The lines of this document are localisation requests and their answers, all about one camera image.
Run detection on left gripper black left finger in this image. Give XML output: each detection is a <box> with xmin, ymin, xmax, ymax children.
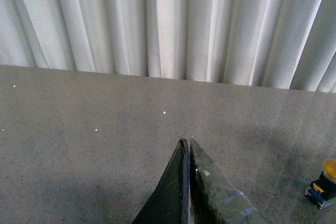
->
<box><xmin>132</xmin><ymin>138</ymin><xmax>190</xmax><ymax>223</ymax></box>

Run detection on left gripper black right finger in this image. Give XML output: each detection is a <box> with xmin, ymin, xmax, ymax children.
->
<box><xmin>187</xmin><ymin>137</ymin><xmax>267</xmax><ymax>224</ymax></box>

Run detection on yellow push button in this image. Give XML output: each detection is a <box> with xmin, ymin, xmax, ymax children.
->
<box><xmin>304</xmin><ymin>159</ymin><xmax>335</xmax><ymax>210</ymax></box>

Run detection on white pleated curtain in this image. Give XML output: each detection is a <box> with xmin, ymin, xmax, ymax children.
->
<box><xmin>1</xmin><ymin>0</ymin><xmax>335</xmax><ymax>93</ymax></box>

